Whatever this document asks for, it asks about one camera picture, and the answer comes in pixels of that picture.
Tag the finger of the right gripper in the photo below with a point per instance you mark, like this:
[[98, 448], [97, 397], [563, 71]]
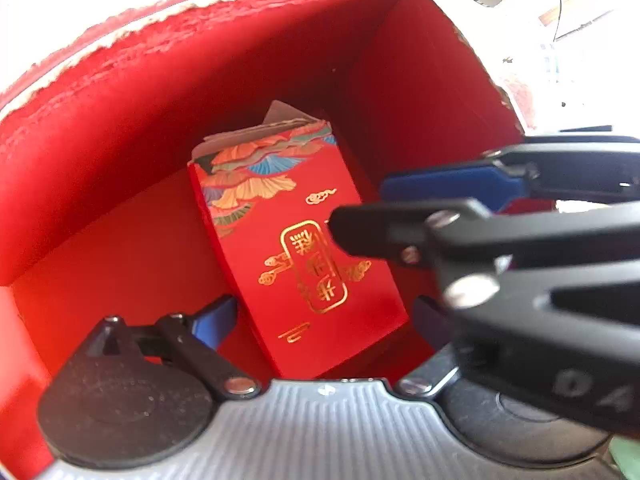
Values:
[[596, 169], [395, 231]]

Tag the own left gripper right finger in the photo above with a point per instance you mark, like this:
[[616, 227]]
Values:
[[439, 374]]

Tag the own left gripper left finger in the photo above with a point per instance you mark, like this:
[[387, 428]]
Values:
[[188, 342]]

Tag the red envelope pack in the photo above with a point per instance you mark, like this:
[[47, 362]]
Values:
[[266, 194]]

